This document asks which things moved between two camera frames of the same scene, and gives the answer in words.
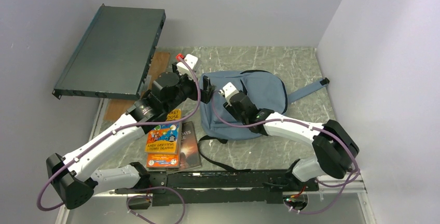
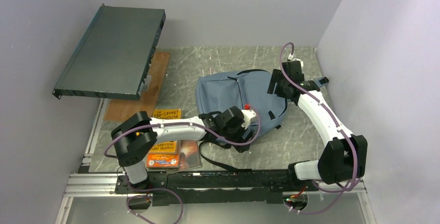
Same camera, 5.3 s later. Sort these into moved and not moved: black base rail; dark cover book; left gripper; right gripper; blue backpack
Moved: left gripper; right gripper; blue backpack
Not moved: dark cover book; black base rail
